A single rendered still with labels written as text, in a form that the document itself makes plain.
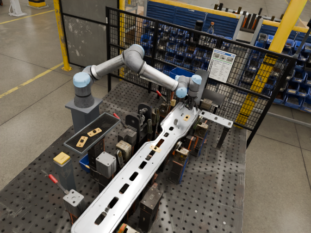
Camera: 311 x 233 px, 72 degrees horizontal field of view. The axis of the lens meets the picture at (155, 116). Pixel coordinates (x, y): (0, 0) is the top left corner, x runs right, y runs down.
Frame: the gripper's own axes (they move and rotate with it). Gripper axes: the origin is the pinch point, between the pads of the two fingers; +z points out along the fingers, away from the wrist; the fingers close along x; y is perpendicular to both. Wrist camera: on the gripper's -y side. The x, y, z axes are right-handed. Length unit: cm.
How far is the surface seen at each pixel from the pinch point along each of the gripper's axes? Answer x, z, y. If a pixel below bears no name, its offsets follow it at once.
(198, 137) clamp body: 15.9, 12.6, 8.3
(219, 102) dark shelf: 17.3, 2.1, -36.7
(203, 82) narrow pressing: -0.3, -17.6, -26.6
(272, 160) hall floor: 104, 105, -115
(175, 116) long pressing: -9.2, 5.2, 4.1
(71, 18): -265, 5, -127
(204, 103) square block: 6.9, 0.4, -23.7
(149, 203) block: 13, 2, 86
